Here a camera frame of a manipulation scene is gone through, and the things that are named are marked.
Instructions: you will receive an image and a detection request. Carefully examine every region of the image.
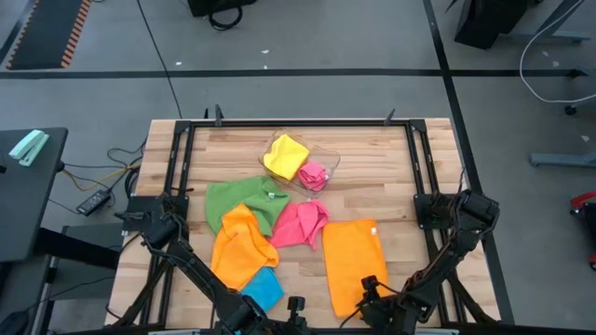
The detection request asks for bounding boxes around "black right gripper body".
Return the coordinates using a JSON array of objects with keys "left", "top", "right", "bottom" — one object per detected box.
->
[{"left": 358, "top": 275, "right": 411, "bottom": 335}]

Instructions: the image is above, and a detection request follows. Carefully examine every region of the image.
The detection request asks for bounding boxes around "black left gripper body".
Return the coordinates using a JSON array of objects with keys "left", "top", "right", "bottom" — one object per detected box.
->
[{"left": 267, "top": 296, "right": 312, "bottom": 335}]

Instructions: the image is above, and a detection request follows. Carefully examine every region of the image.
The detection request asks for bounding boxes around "orange microfiber towel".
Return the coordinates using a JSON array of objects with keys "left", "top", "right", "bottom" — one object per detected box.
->
[
  {"left": 210, "top": 203, "right": 280, "bottom": 292},
  {"left": 321, "top": 219, "right": 390, "bottom": 319}
]

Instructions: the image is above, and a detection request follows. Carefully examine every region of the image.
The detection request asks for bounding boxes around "pink microfiber towel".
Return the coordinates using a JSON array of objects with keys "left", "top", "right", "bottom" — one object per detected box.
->
[
  {"left": 268, "top": 199, "right": 331, "bottom": 250},
  {"left": 297, "top": 161, "right": 331, "bottom": 193}
]

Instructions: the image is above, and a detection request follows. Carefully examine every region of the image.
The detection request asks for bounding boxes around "clear plastic bin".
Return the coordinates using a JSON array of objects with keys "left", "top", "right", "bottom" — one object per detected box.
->
[{"left": 257, "top": 128, "right": 341, "bottom": 197}]

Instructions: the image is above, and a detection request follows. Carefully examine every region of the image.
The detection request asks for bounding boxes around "yellow microfiber towel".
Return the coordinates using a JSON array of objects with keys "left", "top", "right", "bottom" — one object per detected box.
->
[{"left": 263, "top": 133, "right": 311, "bottom": 181}]

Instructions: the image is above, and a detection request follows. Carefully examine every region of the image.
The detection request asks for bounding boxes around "blue microfiber towel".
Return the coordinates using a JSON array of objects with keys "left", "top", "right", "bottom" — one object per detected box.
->
[{"left": 240, "top": 266, "right": 285, "bottom": 314}]

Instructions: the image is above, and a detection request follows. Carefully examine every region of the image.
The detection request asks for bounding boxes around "green microfiber towel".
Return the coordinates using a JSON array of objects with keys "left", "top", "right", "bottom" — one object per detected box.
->
[{"left": 204, "top": 175, "right": 292, "bottom": 237}]

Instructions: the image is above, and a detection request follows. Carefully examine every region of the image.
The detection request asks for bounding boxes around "red cart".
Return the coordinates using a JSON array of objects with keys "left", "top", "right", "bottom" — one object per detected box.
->
[{"left": 569, "top": 190, "right": 596, "bottom": 272}]

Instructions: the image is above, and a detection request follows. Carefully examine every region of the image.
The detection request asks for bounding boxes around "black desk crossbeam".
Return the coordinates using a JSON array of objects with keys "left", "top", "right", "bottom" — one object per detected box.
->
[{"left": 35, "top": 226, "right": 121, "bottom": 270}]

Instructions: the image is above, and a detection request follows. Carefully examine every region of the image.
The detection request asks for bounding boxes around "grey desk foot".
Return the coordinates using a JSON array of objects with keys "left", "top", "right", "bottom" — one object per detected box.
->
[{"left": 529, "top": 151, "right": 596, "bottom": 168}]

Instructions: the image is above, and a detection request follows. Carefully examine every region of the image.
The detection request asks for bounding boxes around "black power adapter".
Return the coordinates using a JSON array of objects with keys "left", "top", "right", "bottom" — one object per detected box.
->
[{"left": 75, "top": 188, "right": 113, "bottom": 217}]

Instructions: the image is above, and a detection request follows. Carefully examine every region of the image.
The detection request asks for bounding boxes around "black side table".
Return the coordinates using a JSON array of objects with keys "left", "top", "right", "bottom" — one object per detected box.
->
[{"left": 0, "top": 127, "right": 69, "bottom": 264}]

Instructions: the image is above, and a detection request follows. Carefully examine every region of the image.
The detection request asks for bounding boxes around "black cabinet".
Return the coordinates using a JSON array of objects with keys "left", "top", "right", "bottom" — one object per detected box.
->
[{"left": 454, "top": 0, "right": 535, "bottom": 51}]

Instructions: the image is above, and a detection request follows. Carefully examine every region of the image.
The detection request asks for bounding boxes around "mint green stapler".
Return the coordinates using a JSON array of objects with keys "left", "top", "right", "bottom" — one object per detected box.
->
[{"left": 8, "top": 129, "right": 50, "bottom": 168}]

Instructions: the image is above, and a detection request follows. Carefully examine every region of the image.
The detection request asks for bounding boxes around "black equipment box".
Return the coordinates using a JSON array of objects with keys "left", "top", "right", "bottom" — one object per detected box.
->
[{"left": 187, "top": 0, "right": 259, "bottom": 19}]

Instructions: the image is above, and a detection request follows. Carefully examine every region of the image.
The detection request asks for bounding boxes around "grey desk leg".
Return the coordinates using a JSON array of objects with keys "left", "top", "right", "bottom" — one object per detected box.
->
[{"left": 509, "top": 0, "right": 596, "bottom": 44}]

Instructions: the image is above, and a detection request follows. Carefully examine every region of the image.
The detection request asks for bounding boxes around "black mat with orange edge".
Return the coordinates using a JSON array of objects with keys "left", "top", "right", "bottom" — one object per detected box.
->
[{"left": 7, "top": 0, "right": 93, "bottom": 71}]

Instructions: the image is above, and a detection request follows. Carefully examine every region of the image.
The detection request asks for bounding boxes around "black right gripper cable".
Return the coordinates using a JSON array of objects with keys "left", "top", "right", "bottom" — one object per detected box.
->
[{"left": 338, "top": 304, "right": 369, "bottom": 329}]

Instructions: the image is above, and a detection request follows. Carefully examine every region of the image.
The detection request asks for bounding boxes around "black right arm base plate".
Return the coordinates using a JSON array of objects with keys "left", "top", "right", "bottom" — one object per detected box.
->
[{"left": 413, "top": 193, "right": 499, "bottom": 230}]

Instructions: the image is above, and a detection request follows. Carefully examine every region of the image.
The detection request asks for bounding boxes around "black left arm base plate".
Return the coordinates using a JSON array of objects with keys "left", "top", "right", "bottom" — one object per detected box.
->
[{"left": 115, "top": 193, "right": 190, "bottom": 233}]

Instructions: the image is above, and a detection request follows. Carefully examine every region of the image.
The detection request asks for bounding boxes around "black aluminium table frame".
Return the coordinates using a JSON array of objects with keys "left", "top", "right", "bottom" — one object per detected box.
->
[{"left": 111, "top": 118, "right": 502, "bottom": 335}]

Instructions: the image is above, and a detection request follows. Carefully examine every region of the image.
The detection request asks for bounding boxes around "yellow cable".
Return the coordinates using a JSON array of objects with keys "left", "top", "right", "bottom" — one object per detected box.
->
[{"left": 62, "top": 163, "right": 142, "bottom": 193}]

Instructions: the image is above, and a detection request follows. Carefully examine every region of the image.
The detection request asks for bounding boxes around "black power cable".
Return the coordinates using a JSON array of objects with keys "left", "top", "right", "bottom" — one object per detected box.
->
[{"left": 48, "top": 138, "right": 149, "bottom": 215}]

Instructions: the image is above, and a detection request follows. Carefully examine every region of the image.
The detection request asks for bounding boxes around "white floor cable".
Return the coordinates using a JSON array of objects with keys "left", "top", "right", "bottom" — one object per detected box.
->
[{"left": 518, "top": 0, "right": 596, "bottom": 104}]

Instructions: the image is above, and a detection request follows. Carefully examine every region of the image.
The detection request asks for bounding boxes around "thin black floor cable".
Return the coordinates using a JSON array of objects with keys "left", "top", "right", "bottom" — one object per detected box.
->
[{"left": 136, "top": 0, "right": 183, "bottom": 120}]

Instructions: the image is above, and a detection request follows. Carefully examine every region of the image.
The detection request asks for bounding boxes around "coiled black cable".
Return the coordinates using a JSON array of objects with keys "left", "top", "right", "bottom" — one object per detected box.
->
[{"left": 207, "top": 5, "right": 244, "bottom": 32}]

